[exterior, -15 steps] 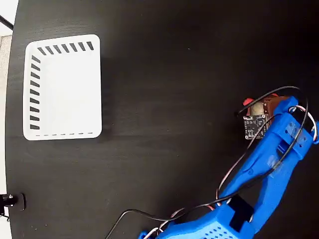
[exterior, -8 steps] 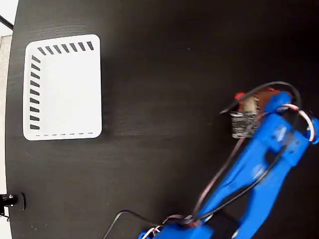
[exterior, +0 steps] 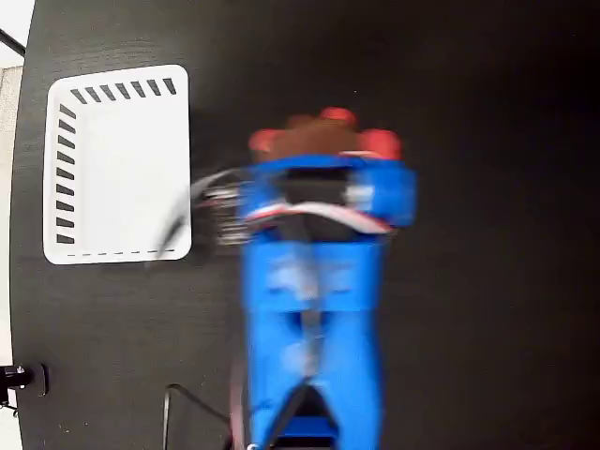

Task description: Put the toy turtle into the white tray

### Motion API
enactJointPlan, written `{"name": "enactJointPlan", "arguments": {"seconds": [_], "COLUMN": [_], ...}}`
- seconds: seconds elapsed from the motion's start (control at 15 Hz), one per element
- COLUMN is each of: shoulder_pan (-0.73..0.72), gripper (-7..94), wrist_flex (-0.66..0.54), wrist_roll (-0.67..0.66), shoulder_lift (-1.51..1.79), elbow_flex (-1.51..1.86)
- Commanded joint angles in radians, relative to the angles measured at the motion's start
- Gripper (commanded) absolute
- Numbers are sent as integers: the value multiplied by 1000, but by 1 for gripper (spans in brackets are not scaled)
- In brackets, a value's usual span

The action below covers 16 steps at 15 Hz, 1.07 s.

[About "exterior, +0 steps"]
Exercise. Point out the black metal rod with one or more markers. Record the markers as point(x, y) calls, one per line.
point(11, 42)

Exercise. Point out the white plastic basket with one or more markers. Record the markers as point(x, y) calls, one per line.
point(131, 140)

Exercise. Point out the bare camera circuit board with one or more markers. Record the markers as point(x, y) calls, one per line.
point(225, 215)

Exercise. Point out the red turtle toy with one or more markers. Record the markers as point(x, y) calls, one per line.
point(382, 143)

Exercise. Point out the black table clamp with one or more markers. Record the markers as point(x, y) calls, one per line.
point(35, 379)

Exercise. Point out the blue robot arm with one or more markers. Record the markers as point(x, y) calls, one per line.
point(319, 281)

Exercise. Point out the brown gripper with motor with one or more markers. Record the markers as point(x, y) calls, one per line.
point(313, 184)

